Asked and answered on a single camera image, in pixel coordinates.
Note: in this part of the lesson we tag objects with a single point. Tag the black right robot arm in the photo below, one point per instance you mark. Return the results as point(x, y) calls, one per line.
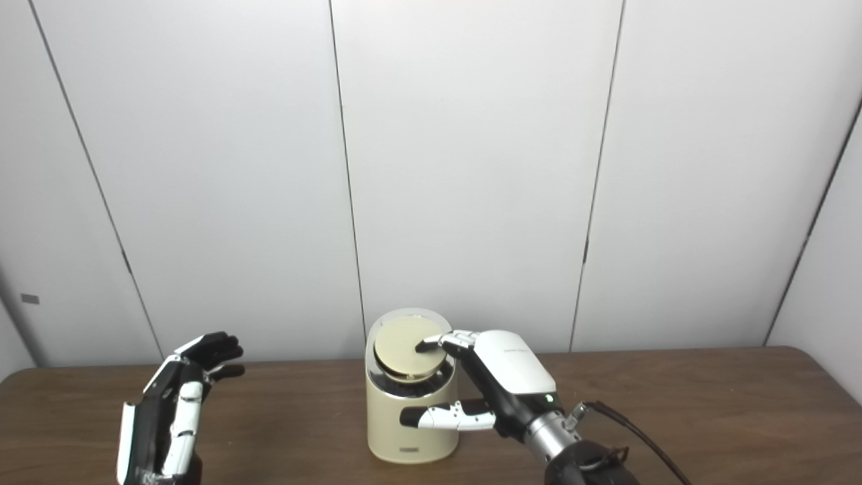
point(586, 465)

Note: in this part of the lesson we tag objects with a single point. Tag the cream-colored bin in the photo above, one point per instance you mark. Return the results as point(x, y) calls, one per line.
point(397, 438)

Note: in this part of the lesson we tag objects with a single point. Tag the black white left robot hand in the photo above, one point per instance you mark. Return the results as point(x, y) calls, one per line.
point(148, 431)

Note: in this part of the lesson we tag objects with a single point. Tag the round cream bin lid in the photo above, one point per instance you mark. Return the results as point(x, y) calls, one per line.
point(397, 350)

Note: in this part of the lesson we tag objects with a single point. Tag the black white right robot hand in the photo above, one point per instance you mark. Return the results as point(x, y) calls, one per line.
point(515, 367)

